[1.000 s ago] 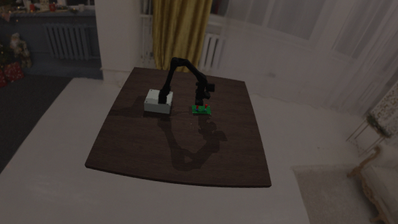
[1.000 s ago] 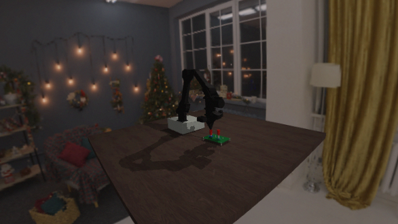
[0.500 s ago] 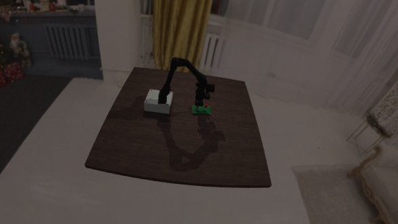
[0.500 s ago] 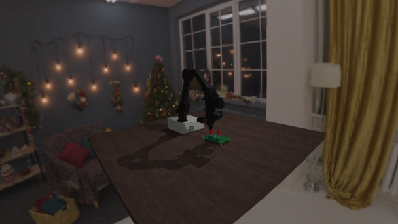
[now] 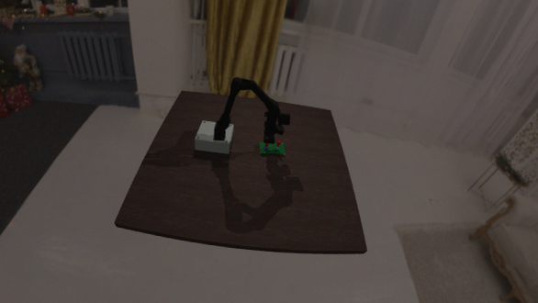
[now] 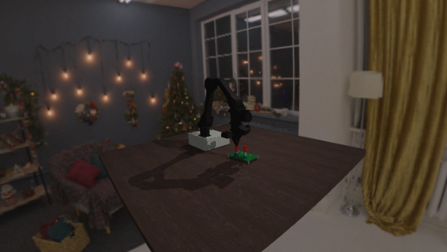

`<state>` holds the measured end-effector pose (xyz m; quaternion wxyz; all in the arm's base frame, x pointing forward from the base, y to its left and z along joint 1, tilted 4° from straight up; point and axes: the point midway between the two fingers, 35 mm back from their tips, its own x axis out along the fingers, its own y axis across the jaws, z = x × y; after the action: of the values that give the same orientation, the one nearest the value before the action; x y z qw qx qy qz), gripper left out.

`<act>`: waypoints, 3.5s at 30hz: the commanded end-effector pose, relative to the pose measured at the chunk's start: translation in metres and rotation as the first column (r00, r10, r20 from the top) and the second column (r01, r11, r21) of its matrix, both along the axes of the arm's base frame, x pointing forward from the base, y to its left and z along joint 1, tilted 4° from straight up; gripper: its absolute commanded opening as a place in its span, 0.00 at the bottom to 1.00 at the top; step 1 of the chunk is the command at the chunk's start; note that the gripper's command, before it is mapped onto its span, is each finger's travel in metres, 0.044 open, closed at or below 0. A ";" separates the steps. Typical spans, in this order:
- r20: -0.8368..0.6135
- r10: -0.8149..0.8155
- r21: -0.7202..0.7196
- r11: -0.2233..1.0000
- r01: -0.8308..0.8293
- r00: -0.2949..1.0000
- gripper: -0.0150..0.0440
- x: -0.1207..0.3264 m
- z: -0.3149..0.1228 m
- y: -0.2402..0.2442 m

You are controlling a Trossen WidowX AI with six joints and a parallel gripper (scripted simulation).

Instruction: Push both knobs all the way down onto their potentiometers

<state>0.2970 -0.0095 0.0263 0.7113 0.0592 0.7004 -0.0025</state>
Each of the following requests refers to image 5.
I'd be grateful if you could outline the green circuit board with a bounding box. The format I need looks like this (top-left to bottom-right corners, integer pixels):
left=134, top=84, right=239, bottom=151
left=259, top=141, right=286, bottom=156

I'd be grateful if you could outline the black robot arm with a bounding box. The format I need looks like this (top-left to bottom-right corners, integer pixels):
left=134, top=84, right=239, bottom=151
left=213, top=77, right=290, bottom=140

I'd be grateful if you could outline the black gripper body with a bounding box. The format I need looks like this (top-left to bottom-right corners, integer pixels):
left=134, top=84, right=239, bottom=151
left=263, top=121, right=275, bottom=144

